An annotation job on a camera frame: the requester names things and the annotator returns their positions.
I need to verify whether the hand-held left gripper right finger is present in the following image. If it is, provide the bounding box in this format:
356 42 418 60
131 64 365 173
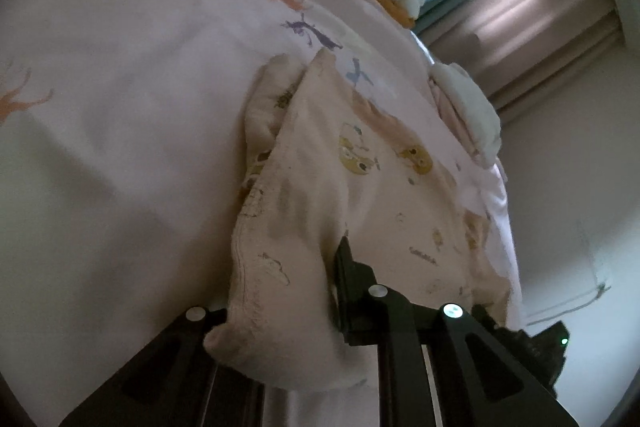
331 236 577 427

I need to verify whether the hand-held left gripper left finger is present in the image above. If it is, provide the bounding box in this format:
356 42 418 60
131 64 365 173
57 306 267 427

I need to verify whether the beige cartoon print baby garment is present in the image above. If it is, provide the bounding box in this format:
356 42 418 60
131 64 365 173
204 48 516 392

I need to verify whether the pink folded garment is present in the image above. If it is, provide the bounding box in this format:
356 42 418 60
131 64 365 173
431 84 481 155

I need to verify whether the pink curtain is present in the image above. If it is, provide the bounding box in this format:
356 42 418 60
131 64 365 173
422 0 628 125

